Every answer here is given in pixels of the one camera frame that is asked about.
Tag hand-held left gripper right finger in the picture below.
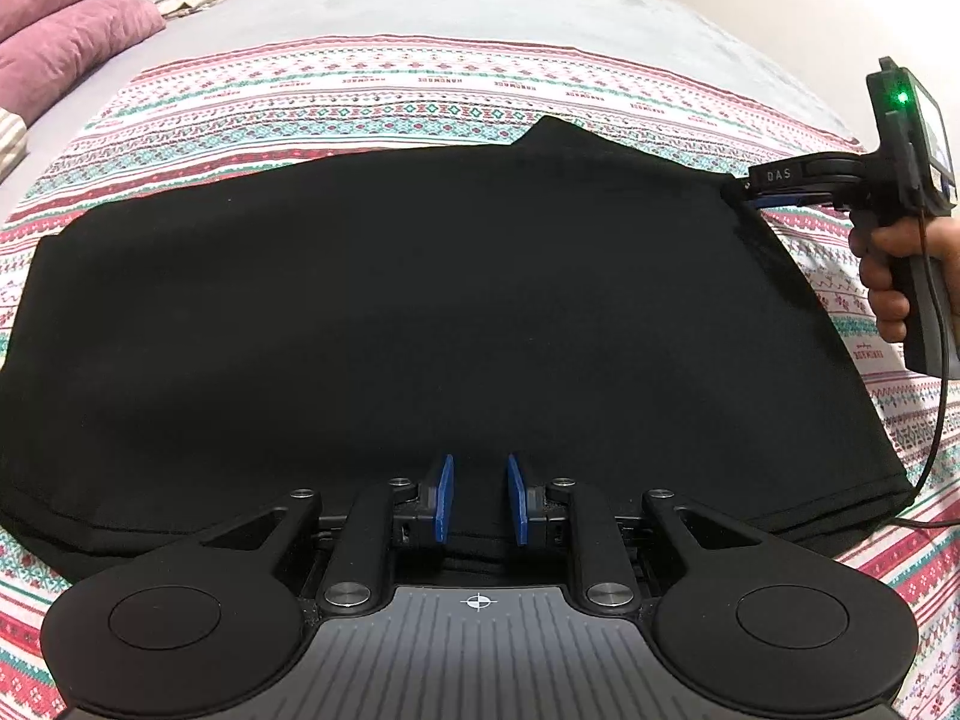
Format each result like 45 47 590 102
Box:
506 454 781 614

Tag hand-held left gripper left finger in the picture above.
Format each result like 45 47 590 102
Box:
184 454 457 616

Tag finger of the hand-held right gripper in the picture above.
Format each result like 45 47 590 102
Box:
724 154 852 209

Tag black pants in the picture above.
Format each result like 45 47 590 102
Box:
0 114 916 586

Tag person's right hand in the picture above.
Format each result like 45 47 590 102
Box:
850 216 935 346

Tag bed with grey sheet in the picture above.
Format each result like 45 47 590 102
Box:
0 0 863 226

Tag patterned knit-print blanket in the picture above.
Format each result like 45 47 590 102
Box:
0 34 960 720

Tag beige striped blanket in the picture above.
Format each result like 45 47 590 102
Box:
0 109 29 182

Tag black cable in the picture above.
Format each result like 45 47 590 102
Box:
896 214 960 530

